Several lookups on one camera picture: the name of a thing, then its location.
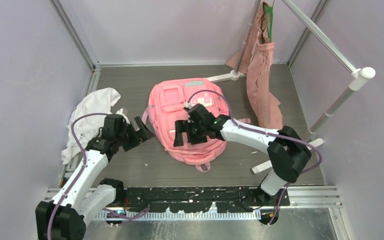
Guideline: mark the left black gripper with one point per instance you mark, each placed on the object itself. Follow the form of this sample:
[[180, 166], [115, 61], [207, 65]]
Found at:
[[141, 134]]

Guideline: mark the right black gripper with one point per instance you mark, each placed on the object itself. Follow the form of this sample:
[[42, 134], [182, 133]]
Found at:
[[185, 125]]

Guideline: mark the pink student backpack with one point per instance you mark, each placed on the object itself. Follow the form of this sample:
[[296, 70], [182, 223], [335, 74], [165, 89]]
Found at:
[[166, 105]]

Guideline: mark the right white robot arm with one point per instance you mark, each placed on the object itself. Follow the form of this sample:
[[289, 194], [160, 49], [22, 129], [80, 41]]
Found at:
[[287, 153]]

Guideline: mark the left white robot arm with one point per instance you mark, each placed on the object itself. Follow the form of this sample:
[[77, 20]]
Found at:
[[69, 212]]

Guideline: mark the white cloth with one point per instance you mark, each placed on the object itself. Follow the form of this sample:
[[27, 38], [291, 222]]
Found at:
[[99, 101]]

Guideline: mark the pink hanging garment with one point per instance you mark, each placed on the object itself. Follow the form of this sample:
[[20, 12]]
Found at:
[[256, 63]]

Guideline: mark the green clothes hanger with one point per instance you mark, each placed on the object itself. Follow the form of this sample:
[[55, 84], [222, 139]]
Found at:
[[268, 18]]

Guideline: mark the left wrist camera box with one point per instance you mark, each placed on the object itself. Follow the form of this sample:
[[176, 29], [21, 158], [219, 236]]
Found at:
[[123, 112]]

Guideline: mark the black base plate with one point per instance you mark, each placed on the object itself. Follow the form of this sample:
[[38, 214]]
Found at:
[[225, 199]]

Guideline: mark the white perforated cable rail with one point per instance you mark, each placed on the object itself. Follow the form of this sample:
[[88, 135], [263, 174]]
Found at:
[[211, 215]]

